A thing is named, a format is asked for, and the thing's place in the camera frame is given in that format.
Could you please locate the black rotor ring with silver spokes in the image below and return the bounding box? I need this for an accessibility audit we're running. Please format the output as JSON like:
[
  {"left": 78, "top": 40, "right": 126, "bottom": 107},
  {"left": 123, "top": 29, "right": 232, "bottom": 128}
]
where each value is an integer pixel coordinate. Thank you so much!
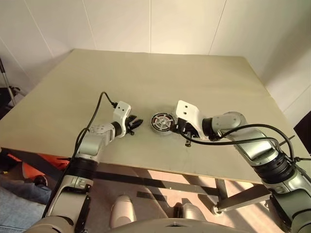
[{"left": 151, "top": 113, "right": 174, "bottom": 132}]

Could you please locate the beige robot torso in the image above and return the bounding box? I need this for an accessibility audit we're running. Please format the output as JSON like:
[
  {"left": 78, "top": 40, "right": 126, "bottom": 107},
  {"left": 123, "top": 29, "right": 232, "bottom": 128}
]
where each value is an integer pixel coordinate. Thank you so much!
[{"left": 108, "top": 217, "right": 251, "bottom": 233}]

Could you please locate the orange object under table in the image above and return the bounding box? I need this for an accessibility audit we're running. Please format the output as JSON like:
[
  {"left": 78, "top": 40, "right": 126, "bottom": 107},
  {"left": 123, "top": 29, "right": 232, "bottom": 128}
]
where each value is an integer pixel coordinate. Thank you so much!
[{"left": 6, "top": 152, "right": 71, "bottom": 181}]

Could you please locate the grey table castor wheel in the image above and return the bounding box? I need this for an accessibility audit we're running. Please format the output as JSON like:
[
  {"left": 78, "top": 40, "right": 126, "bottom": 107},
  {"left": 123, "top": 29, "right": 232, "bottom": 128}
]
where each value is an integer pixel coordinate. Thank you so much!
[{"left": 212, "top": 203, "right": 228, "bottom": 216}]

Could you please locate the person in blue jeans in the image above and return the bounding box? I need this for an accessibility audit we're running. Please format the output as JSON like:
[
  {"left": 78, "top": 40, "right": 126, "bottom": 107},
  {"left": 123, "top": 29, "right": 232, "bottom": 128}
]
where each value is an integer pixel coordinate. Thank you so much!
[{"left": 0, "top": 174, "right": 52, "bottom": 233}]

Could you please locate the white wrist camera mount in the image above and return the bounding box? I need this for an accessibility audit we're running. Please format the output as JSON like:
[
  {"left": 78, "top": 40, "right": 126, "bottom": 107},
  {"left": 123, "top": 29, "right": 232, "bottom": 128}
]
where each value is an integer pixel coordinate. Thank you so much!
[
  {"left": 175, "top": 100, "right": 210, "bottom": 141},
  {"left": 112, "top": 100, "right": 132, "bottom": 138}
]

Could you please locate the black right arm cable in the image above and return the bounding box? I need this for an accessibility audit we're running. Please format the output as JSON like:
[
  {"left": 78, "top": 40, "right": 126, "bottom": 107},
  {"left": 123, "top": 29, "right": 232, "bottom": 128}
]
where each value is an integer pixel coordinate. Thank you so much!
[{"left": 189, "top": 124, "right": 311, "bottom": 170}]

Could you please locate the silver pole stand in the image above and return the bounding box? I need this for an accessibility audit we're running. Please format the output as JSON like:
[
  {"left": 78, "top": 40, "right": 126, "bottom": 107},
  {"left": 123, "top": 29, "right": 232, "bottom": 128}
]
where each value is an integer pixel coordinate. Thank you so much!
[{"left": 0, "top": 57, "right": 21, "bottom": 108}]

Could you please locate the black metal table frame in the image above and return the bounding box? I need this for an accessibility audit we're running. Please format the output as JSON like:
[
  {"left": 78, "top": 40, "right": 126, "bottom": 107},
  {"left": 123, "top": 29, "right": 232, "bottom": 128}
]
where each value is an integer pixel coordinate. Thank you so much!
[{"left": 0, "top": 147, "right": 273, "bottom": 214}]

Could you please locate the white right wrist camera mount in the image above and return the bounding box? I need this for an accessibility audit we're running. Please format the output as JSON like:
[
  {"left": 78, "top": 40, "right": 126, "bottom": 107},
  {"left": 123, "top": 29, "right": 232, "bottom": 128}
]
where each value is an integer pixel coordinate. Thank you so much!
[{"left": 175, "top": 100, "right": 210, "bottom": 141}]

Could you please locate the beige rounded robot shell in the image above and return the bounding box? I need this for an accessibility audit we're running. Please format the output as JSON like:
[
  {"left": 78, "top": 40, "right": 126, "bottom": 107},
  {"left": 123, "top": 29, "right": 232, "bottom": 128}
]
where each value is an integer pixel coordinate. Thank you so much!
[
  {"left": 173, "top": 202, "right": 207, "bottom": 222},
  {"left": 110, "top": 194, "right": 137, "bottom": 229}
]

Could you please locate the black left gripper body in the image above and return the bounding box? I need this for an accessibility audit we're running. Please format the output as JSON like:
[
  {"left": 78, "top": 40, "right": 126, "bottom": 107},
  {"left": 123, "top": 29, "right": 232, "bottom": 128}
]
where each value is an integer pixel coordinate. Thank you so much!
[{"left": 124, "top": 115, "right": 137, "bottom": 137}]

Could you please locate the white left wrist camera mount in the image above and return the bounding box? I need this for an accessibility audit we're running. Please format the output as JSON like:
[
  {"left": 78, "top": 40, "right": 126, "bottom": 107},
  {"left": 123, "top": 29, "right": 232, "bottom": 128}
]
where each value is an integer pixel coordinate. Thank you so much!
[{"left": 112, "top": 100, "right": 132, "bottom": 138}]

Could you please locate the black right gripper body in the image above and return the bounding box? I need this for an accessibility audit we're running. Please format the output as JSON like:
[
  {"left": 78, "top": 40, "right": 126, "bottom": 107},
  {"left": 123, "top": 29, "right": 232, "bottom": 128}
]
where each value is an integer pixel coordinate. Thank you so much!
[{"left": 175, "top": 118, "right": 196, "bottom": 139}]

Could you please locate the black panel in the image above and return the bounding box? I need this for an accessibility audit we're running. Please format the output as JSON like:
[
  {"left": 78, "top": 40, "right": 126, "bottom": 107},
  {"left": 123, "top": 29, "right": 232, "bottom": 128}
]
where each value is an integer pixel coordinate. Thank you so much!
[{"left": 293, "top": 113, "right": 311, "bottom": 155}]

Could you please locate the grey motor housing with copper windings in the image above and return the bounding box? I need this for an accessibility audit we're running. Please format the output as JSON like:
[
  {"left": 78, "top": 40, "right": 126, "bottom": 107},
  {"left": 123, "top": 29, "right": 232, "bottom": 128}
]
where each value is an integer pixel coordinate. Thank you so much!
[{"left": 150, "top": 113, "right": 175, "bottom": 137}]

